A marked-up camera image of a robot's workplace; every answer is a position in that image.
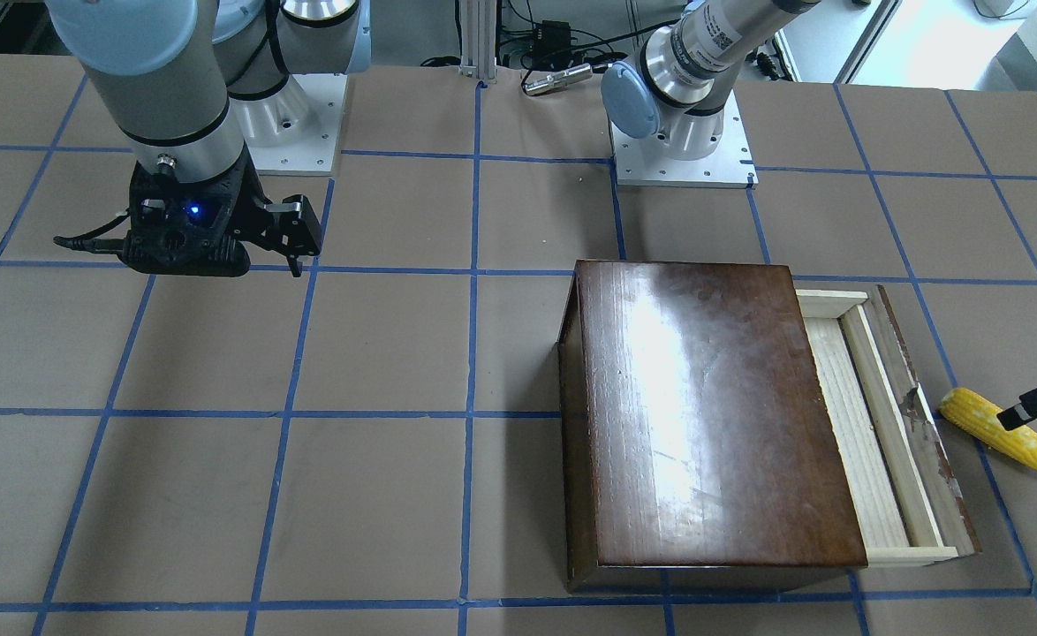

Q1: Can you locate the aluminium frame post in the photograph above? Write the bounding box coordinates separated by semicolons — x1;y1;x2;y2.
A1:
457;0;500;87

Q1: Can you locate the black electronics box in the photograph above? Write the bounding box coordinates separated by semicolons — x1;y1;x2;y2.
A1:
532;19;572;56

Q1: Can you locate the dark wooden drawer box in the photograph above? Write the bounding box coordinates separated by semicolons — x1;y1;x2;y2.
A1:
557;259;868;594

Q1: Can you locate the wooden drawer with white handle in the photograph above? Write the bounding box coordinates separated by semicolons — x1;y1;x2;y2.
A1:
797;285;982;568

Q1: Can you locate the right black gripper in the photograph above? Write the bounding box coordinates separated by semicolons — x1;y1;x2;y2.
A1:
120;148;323;277

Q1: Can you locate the silver metal cylinder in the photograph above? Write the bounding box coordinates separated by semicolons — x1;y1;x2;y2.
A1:
521;64;593;96

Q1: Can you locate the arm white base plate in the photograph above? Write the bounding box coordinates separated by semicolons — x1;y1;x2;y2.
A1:
609;93;760;188
231;75;349;177

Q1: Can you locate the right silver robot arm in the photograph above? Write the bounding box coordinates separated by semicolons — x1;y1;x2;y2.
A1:
47;1;372;277

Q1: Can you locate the yellow corn cob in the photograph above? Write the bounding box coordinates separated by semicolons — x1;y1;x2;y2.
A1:
938;387;1037;471

